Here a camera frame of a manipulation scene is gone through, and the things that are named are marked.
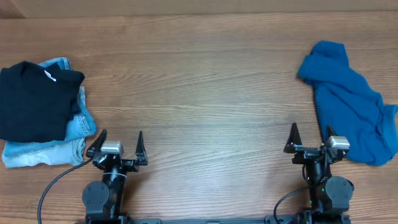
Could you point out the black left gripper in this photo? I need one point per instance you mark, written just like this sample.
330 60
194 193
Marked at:
123 162

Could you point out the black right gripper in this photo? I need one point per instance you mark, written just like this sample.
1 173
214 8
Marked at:
310 149

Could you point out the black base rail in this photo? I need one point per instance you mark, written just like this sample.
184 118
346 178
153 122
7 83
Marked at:
268 219

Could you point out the folded light blue jeans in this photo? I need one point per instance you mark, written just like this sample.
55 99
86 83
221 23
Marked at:
67 151

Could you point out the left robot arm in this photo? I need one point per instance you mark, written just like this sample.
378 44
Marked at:
103 199

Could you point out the folded black shirt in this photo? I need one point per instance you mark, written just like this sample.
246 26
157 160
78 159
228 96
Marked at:
38 102

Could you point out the blue polo shirt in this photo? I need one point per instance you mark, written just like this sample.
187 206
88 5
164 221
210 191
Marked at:
345 101

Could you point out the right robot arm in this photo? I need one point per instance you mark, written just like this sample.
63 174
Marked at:
329 194

